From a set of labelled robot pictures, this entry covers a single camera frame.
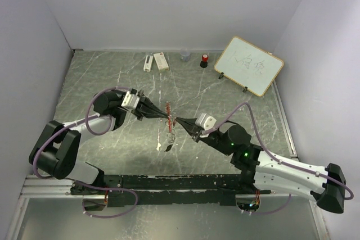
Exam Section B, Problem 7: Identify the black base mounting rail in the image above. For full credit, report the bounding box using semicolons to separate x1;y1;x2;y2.
70;174;258;207

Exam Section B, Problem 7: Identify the red black stamp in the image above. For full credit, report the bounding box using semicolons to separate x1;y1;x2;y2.
200;54;209;68

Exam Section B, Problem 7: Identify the red handled metal key holder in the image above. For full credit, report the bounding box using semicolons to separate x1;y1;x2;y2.
165;101;176;143

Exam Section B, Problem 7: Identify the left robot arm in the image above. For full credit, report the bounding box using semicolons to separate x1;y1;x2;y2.
29;87;168;194

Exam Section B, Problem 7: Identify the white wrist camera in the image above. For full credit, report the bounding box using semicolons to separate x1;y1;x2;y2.
195;113;217;132
121;89;140;110

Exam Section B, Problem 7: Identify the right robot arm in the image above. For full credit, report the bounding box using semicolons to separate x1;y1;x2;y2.
175;116;346;214

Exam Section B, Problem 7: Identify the white stapler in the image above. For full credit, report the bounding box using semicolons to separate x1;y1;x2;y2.
143;55;154;73

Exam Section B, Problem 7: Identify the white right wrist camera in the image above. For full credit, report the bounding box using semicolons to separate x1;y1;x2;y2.
195;113;217;132

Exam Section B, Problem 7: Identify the white green staple box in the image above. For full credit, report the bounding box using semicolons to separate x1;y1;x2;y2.
153;52;169;73

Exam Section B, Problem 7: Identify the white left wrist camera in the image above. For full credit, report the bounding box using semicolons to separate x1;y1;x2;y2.
121;89;140;110

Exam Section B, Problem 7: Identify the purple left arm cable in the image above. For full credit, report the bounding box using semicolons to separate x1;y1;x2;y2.
32;85;138;218

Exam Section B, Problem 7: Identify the yellow framed whiteboard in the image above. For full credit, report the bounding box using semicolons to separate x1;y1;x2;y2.
214;37;284;97

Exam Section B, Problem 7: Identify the clear paperclip jar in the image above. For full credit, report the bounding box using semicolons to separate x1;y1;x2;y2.
180;48;191;62

